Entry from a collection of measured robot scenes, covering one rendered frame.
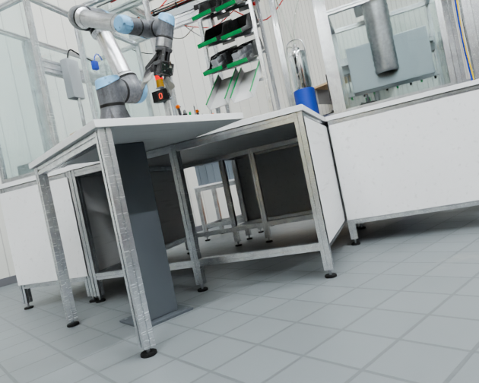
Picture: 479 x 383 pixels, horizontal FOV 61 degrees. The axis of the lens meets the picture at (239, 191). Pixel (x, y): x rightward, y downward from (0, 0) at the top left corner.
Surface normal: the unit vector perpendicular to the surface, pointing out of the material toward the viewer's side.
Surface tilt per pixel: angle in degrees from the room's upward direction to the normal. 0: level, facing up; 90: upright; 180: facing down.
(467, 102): 90
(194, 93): 90
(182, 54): 90
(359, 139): 90
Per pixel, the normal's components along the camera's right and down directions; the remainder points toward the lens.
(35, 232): -0.34, 0.08
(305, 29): -0.74, 0.16
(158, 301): 0.65, -0.12
